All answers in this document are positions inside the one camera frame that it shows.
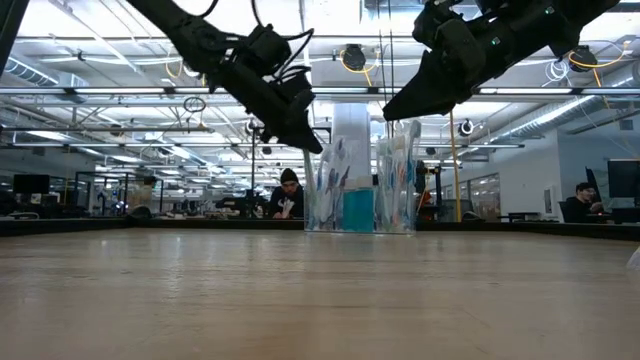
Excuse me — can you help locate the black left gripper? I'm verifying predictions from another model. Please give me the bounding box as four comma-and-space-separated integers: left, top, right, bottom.
212, 55, 324, 155

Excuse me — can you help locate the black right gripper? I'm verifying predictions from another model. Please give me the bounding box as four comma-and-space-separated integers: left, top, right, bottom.
383, 18, 521, 122

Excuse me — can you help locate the white toothbrush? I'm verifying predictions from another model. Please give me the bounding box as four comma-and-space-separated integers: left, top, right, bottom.
390, 134, 407, 232

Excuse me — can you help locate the orange toothbrush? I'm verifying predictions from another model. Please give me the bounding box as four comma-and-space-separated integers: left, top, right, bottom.
397, 149, 412, 232

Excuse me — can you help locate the clear acrylic organizer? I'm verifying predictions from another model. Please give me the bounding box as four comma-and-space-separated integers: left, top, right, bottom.
302, 184, 418, 235

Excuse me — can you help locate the person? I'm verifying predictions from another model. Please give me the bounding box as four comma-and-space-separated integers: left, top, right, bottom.
563, 181, 609, 225
268, 167, 306, 220
127, 175, 159, 214

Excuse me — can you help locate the white building column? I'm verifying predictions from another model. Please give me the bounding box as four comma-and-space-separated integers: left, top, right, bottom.
331, 102, 372, 146

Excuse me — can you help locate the horizontal light bar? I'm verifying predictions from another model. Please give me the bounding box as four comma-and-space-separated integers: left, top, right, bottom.
0, 85, 640, 97

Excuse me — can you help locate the black monitor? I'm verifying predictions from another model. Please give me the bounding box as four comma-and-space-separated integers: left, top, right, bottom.
12, 174, 51, 196
413, 158, 429, 195
607, 159, 640, 200

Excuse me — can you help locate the black gantry frame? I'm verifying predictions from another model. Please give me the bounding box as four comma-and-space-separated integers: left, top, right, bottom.
249, 124, 334, 221

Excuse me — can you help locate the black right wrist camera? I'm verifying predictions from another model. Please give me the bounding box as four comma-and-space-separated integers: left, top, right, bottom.
412, 0, 454, 47

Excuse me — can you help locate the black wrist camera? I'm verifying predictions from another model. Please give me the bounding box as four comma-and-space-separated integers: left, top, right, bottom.
243, 23, 293, 76
412, 0, 454, 47

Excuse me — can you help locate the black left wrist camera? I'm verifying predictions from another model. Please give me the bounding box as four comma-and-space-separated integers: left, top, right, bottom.
243, 23, 293, 76

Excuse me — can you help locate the black ceiling cable reel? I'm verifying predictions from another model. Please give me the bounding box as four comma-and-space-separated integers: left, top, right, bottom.
568, 44, 600, 74
342, 44, 369, 73

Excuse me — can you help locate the black workstation frame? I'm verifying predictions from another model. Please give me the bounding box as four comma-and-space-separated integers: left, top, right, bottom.
74, 171, 165, 217

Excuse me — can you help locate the black aluminium table frame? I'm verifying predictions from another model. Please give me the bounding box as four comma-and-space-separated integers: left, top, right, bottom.
0, 215, 640, 235

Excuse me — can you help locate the silver ventilation duct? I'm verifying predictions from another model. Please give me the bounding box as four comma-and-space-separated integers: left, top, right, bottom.
0, 49, 91, 91

